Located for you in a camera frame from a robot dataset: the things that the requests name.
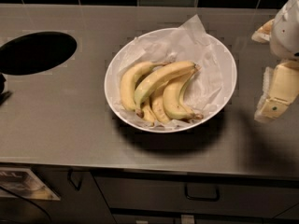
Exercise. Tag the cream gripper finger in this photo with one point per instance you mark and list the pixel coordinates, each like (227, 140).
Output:
(262, 34)
(280, 89)

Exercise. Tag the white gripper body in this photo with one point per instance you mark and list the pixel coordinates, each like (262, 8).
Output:
(286, 34)

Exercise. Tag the white bowl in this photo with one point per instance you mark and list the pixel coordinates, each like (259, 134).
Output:
(112, 78)

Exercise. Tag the small lower yellow banana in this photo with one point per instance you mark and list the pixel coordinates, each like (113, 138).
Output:
(148, 114)

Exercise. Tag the white paper liner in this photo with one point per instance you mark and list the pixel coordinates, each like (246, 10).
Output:
(199, 56)

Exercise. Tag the grey drawer front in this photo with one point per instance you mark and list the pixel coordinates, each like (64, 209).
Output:
(168, 196)

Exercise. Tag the black object at left edge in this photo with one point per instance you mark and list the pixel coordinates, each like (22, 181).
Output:
(4, 95)

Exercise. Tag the paper sheet on cabinet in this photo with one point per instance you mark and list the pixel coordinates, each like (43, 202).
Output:
(24, 182)

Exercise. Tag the black drawer handle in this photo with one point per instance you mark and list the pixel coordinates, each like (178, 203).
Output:
(201, 192)

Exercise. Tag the black cabinet door handle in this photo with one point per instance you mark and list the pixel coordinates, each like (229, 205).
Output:
(75, 179)

